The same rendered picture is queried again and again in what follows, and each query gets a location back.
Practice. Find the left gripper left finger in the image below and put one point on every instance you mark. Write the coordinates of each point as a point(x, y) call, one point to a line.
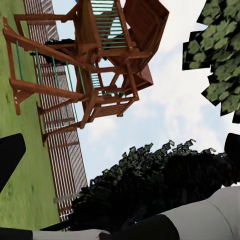
point(12, 149)

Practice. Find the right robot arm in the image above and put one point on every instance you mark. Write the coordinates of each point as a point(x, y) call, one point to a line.
point(215, 218)

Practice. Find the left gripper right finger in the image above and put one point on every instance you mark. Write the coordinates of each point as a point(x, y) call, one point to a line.
point(232, 149)

